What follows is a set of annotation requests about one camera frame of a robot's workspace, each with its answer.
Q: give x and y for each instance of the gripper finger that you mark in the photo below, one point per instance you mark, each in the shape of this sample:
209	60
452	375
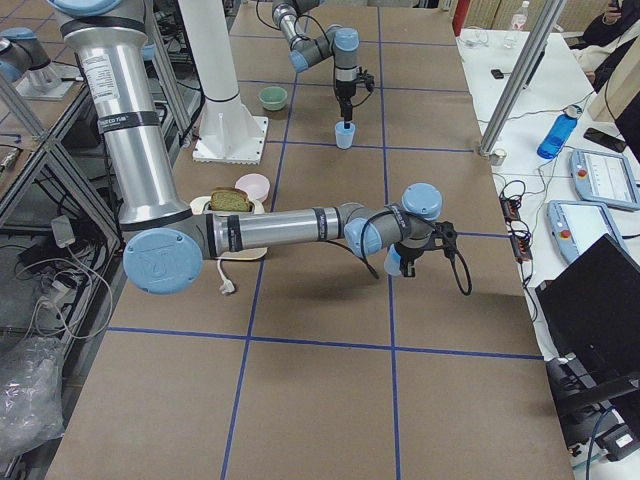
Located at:
408	267
346	112

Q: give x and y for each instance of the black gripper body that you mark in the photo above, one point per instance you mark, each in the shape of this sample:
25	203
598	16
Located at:
344	92
409	256

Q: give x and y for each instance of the blue cup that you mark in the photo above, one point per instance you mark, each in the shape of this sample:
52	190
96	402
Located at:
344	134

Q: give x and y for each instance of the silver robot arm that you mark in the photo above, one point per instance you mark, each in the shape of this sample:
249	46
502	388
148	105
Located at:
168	242
315	40

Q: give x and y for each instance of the green bowl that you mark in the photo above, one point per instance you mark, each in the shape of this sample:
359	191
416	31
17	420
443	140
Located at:
273	98

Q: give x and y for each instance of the lower black usb hub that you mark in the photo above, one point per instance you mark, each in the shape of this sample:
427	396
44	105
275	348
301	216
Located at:
521	249

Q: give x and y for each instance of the black usb hub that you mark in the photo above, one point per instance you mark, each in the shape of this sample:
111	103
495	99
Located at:
521	249
510	207

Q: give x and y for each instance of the upper black usb hub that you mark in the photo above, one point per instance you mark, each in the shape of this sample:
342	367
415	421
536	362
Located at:
510	207

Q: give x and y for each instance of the pink bowl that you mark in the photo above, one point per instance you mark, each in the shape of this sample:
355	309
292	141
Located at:
256	186

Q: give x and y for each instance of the bread slice in toaster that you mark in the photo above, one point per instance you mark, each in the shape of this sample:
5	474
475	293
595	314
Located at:
230	200

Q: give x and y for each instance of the lower teach pendant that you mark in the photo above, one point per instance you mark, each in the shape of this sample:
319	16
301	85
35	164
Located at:
577	225

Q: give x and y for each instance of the teach pendant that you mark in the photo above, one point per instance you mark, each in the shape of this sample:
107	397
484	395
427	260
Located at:
604	177
577	225

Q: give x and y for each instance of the cream toaster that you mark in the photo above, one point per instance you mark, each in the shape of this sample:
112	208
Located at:
201	204

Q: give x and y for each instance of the white toaster plug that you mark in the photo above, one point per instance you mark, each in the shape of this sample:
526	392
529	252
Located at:
227	287

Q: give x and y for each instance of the black laptop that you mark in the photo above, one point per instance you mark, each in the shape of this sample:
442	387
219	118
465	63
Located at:
592	307

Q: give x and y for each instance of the clear plastic bottle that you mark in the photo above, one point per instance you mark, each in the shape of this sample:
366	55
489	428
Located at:
519	17

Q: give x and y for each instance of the blue water bottle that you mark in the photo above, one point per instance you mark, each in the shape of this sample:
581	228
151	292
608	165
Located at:
559	132

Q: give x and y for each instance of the upper teach pendant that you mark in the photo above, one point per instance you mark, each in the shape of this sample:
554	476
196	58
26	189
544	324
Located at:
604	177

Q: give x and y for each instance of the black smartphone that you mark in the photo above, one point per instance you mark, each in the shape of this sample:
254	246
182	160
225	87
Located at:
605	140

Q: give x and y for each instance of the seated person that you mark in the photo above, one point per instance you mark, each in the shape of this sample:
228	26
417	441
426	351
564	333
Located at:
606	40

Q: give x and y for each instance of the clear plastic bag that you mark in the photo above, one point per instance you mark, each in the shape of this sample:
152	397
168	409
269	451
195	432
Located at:
31	405

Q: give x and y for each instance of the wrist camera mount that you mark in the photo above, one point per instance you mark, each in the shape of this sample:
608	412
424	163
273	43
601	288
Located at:
443	237
367	79

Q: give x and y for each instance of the white pillar base plate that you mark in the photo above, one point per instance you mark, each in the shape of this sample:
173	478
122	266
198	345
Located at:
229	133

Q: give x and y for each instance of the white camera pillar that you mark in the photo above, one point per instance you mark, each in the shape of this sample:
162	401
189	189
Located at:
207	32

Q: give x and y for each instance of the aluminium frame post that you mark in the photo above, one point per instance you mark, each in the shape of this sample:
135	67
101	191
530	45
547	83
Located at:
530	53

